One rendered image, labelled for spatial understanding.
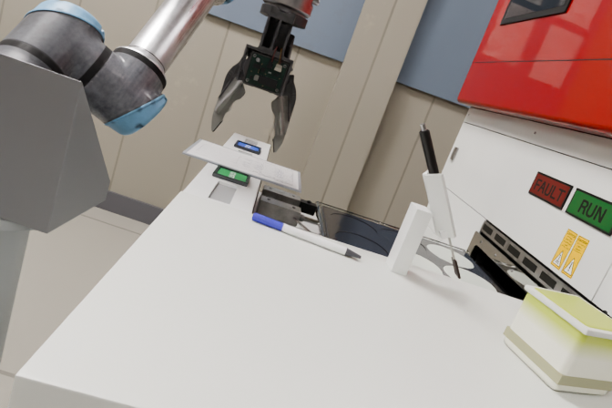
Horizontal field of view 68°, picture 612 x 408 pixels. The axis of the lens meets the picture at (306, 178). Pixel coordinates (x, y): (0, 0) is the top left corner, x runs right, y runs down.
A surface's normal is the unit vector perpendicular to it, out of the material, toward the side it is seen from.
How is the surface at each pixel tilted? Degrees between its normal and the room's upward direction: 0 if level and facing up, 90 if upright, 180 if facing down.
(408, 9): 90
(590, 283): 90
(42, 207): 90
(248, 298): 0
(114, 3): 90
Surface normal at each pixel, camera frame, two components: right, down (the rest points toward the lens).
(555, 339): -0.91, -0.24
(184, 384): 0.33, -0.92
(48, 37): 0.56, -0.34
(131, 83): 0.68, -0.14
